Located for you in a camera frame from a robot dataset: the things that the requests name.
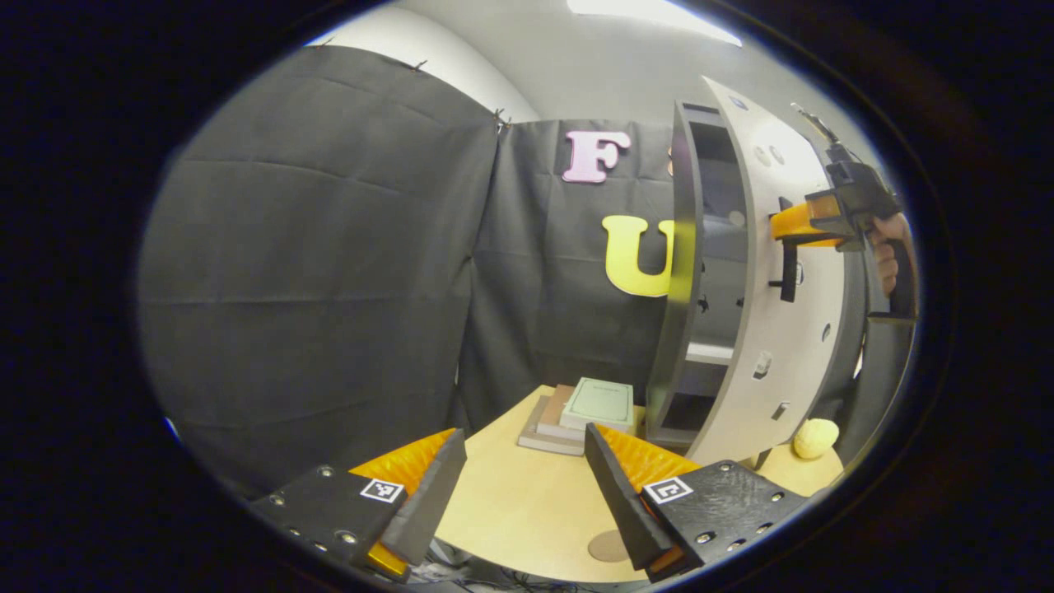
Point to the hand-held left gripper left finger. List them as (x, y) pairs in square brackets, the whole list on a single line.
[(428, 502)]

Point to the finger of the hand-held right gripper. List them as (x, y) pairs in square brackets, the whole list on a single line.
[(803, 224)]

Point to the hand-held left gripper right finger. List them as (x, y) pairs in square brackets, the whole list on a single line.
[(622, 502)]

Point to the grey cabinet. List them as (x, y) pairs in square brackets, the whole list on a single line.
[(679, 288)]

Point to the green book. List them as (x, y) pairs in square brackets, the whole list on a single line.
[(599, 403)]

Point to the grey book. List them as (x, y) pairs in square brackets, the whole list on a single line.
[(539, 441)]

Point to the brown book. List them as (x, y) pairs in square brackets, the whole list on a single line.
[(553, 416)]

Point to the yellow plush toy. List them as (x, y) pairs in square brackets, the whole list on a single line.
[(815, 438)]

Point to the black backdrop cloth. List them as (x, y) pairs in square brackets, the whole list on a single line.
[(329, 247)]

